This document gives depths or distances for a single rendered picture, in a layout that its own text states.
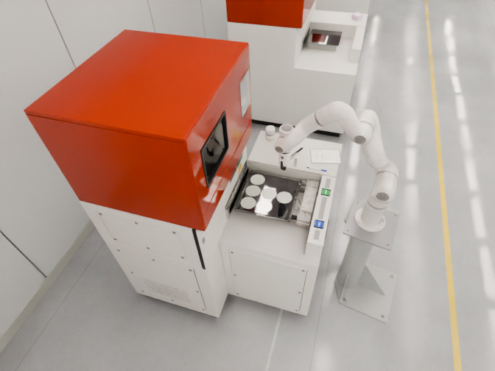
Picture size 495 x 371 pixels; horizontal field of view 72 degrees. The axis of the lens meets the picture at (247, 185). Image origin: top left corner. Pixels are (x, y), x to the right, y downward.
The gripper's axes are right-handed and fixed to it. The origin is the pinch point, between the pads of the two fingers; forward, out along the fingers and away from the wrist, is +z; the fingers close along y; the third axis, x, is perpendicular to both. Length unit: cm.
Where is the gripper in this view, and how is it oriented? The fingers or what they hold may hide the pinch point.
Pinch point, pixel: (283, 167)
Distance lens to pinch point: 217.7
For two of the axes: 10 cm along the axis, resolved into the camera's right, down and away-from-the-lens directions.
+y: 4.0, -6.9, 6.0
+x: -9.2, -2.9, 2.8
